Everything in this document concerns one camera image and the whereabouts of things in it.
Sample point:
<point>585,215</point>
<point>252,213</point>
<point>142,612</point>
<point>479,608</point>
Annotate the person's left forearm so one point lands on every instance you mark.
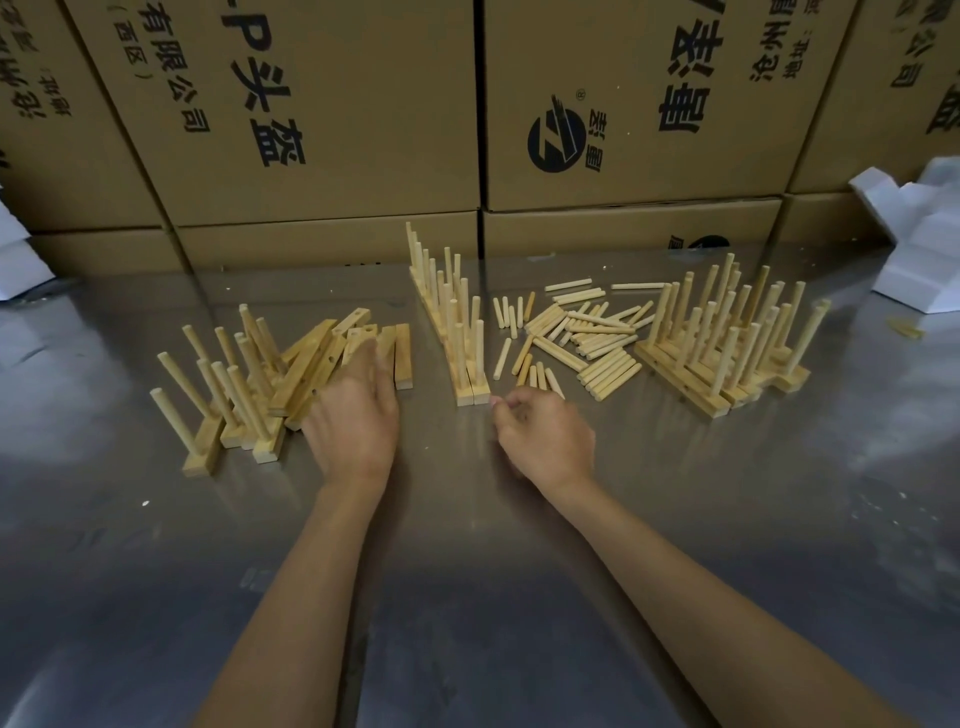
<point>300,600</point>

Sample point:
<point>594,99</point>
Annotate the stack of white foam blocks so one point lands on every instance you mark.
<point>19,262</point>
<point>919,262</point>

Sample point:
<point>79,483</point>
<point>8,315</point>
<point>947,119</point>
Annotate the clear tape patch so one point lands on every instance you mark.
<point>255,577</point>

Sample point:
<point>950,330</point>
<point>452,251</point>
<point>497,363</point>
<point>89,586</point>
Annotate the person's right forearm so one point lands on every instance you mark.
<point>712,600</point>

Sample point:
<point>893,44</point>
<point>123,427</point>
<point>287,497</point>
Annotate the person's left hand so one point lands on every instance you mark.
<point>356,427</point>

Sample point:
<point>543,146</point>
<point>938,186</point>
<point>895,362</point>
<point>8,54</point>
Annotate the pile of wooden dowels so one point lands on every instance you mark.
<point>600,337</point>

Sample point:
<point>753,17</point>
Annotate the shiny metal table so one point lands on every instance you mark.
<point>112,562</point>

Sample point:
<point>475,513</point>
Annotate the person's right hand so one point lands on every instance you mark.
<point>547,435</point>

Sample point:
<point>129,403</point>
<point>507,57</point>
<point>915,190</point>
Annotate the pile of drilled wooden bars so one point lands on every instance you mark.
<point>405,352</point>

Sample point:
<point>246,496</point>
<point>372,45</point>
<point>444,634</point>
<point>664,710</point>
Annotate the stack of brown cardboard boxes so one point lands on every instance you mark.
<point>360,112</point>

